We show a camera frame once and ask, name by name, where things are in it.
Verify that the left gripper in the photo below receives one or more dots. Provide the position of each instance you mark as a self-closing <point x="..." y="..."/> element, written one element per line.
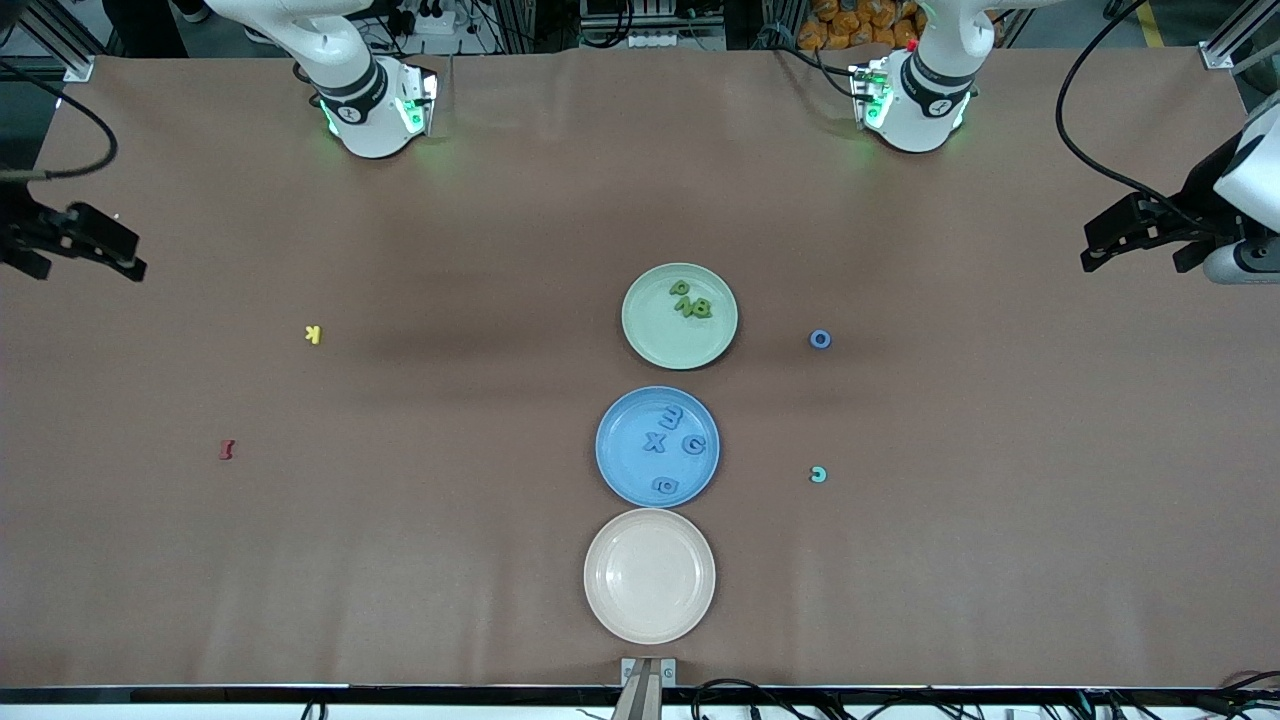
<point x="1196" y="204"/>

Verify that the blue plate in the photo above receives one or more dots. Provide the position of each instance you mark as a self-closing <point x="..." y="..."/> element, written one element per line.
<point x="630" y="470"/>

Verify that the blue letter Q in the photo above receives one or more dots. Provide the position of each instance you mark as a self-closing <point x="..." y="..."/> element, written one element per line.
<point x="660" y="490"/>

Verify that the blue letter E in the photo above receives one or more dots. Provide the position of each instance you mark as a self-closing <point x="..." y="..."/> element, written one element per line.
<point x="672" y="417"/>

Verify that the green letter N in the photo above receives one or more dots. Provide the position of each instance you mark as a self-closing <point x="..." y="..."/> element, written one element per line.
<point x="685" y="309"/>

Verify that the white power strip with plugs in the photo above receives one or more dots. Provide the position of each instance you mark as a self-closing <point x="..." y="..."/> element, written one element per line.
<point x="430" y="20"/>

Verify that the bag of orange fruits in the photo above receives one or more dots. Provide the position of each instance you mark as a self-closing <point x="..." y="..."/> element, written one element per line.
<point x="860" y="20"/>

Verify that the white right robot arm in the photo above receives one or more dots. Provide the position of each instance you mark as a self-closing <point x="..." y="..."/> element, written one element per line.
<point x="360" y="120"/>

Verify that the blue letter O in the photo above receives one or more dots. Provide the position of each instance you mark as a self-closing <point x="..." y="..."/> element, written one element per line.
<point x="813" y="339"/>

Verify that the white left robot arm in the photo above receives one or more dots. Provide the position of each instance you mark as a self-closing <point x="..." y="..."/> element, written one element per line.
<point x="920" y="110"/>

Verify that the brown table cover sheet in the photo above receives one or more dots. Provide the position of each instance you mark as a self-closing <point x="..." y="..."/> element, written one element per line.
<point x="500" y="250"/>

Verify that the pale green plate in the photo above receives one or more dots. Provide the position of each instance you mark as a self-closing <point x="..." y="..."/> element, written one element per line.
<point x="670" y="345"/>

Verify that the long white power strip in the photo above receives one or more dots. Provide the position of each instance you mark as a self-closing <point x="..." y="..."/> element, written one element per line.
<point x="680" y="40"/>

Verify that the blue letter X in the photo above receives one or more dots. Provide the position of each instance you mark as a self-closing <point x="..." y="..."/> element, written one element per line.
<point x="654" y="445"/>

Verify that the green letter B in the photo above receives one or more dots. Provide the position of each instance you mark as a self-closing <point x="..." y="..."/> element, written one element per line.
<point x="704" y="307"/>

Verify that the metal table bracket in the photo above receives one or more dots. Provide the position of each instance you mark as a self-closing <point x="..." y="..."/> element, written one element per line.
<point x="648" y="690"/>

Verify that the silver aluminium frame bar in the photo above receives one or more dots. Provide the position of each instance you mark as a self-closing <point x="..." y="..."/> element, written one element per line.
<point x="1240" y="40"/>
<point x="70" y="65"/>

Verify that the blue letter G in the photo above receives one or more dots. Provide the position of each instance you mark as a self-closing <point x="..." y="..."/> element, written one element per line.
<point x="687" y="446"/>

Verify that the beige plate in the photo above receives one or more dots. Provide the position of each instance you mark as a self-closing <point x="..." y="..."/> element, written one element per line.
<point x="650" y="575"/>

